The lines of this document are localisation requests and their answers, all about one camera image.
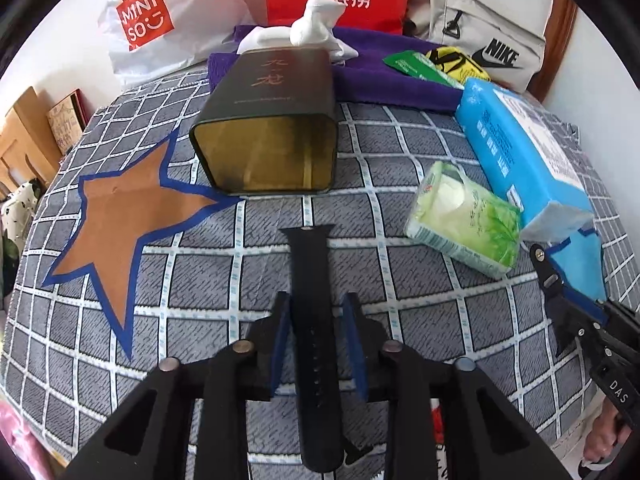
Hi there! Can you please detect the black watch strap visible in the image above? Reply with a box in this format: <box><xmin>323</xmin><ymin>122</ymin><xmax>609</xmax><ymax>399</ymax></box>
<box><xmin>278</xmin><ymin>224</ymin><xmax>346</xmax><ymax>474</ymax></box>

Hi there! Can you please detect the green sachet packet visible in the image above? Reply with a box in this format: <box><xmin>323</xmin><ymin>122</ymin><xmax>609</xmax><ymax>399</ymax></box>
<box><xmin>383</xmin><ymin>50</ymin><xmax>464</xmax><ymax>90</ymax></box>

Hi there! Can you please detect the person's right hand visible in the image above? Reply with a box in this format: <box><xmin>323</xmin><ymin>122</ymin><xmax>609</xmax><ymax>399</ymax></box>
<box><xmin>582</xmin><ymin>398</ymin><xmax>631</xmax><ymax>463</ymax></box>

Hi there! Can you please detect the green white pocket tissue pack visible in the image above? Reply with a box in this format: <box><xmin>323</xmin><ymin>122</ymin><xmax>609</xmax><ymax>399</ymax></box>
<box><xmin>405</xmin><ymin>162</ymin><xmax>521</xmax><ymax>280</ymax></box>

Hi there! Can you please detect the white tomato snack packet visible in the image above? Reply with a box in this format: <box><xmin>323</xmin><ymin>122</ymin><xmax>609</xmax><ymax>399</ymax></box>
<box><xmin>431</xmin><ymin>399</ymin><xmax>446</xmax><ymax>462</ymax></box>

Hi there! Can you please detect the dark green tea tin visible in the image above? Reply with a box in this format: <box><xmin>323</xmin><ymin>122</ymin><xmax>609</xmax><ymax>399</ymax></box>
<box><xmin>189</xmin><ymin>48</ymin><xmax>337</xmax><ymax>195</ymax></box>

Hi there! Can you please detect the brown star mat blue edge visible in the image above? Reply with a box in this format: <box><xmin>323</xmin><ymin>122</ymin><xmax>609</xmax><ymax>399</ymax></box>
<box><xmin>42</xmin><ymin>131</ymin><xmax>240</xmax><ymax>358</ymax></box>

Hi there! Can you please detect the blue tissue pack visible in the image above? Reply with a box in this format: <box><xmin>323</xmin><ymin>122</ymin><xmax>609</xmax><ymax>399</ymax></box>
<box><xmin>454</xmin><ymin>78</ymin><xmax>594</xmax><ymax>243</ymax></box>

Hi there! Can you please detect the purple towel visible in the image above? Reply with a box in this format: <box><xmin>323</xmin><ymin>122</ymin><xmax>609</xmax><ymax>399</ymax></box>
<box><xmin>206</xmin><ymin>24</ymin><xmax>464</xmax><ymax>114</ymax></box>

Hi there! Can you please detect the yellow black small pouch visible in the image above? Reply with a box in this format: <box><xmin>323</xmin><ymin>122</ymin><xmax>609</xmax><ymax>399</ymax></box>
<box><xmin>426</xmin><ymin>46</ymin><xmax>490</xmax><ymax>84</ymax></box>

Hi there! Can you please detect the floral clothing pile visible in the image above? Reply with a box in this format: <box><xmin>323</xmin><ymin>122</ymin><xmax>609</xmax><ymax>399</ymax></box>
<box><xmin>1</xmin><ymin>179</ymin><xmax>44</xmax><ymax>300</ymax></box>

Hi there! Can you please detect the brown framed picture card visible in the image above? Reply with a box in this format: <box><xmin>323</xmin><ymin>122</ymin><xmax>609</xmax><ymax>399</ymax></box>
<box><xmin>47</xmin><ymin>89</ymin><xmax>88</xmax><ymax>155</ymax></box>

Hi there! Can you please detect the white Miniso plastic bag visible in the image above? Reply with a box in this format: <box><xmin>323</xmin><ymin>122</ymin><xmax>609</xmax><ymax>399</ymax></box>
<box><xmin>98</xmin><ymin>0</ymin><xmax>253</xmax><ymax>89</ymax></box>

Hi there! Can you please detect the grey Nike waist bag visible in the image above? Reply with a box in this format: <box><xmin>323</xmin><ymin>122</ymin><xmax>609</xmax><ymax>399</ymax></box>
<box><xmin>407</xmin><ymin>0</ymin><xmax>546</xmax><ymax>92</ymax></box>

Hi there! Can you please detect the wooden door frame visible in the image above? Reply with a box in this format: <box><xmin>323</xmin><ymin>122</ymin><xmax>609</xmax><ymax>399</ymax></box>
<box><xmin>527</xmin><ymin>0</ymin><xmax>578</xmax><ymax>102</ymax></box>

